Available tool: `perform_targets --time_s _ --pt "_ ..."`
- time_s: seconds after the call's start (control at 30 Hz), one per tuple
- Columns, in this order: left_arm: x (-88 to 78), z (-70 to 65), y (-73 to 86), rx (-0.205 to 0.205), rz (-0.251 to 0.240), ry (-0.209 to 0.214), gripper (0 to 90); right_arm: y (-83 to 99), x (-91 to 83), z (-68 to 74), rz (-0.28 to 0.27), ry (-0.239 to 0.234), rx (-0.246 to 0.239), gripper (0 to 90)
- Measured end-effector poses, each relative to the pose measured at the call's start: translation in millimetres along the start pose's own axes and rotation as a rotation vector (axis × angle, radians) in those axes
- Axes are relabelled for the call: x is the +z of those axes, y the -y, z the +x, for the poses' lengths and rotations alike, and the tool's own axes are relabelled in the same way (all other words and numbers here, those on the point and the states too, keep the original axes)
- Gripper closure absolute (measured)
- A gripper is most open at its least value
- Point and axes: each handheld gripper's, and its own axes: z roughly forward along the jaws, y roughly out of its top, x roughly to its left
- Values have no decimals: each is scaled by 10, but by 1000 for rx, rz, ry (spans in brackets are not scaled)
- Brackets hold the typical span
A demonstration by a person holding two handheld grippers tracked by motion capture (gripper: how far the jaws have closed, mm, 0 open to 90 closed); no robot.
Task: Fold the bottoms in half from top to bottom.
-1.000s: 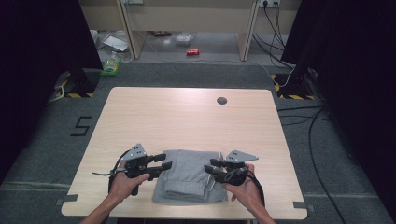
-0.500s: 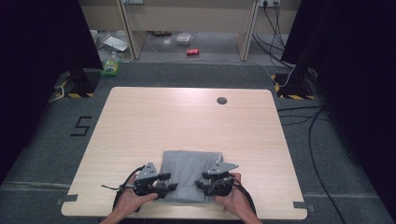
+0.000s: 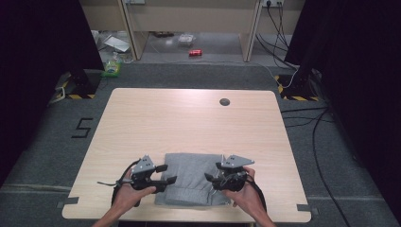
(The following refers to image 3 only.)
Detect black curtain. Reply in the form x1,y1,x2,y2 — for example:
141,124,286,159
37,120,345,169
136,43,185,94
0,0,105,187
284,0,401,216

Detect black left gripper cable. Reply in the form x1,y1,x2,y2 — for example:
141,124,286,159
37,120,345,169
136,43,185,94
96,158,142,207

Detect white sheet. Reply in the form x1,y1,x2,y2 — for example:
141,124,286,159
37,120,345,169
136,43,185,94
103,35,131,53

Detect green packet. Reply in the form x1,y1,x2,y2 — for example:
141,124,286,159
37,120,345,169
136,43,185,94
100,60,123,79

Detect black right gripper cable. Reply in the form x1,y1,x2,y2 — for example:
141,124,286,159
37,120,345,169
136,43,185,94
245,173,269,213

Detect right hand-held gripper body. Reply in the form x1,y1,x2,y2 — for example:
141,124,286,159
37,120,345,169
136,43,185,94
211,154,255,193

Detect black floor cable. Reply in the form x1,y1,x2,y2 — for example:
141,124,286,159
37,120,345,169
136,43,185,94
280,106,353,227

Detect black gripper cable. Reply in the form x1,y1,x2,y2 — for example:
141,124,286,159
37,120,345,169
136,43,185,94
96,158,142,207
245,173,269,213

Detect person's right hand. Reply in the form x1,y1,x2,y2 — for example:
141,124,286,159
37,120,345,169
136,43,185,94
220,166,267,220

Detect black socket cables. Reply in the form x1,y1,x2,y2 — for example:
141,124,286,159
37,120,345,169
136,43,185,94
254,3,299,71

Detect light wooden desk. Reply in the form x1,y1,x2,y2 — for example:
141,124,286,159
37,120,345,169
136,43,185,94
78,0,305,62

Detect clear plastic bag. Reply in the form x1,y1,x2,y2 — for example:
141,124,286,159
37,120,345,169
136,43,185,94
177,33,197,46

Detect grey sweatpants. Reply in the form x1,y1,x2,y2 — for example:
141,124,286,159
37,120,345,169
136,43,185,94
154,152,233,207

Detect person's left hand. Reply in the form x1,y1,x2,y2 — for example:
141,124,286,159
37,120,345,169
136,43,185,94
113,168,157,216

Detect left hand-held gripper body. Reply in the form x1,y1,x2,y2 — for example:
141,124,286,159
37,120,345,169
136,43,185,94
130,154,168,194

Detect black stand base striped tape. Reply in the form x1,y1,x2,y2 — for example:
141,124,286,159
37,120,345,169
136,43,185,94
273,73,320,102
54,69,102,100

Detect white wall socket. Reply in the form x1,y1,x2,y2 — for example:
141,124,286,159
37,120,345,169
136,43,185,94
261,0,285,8

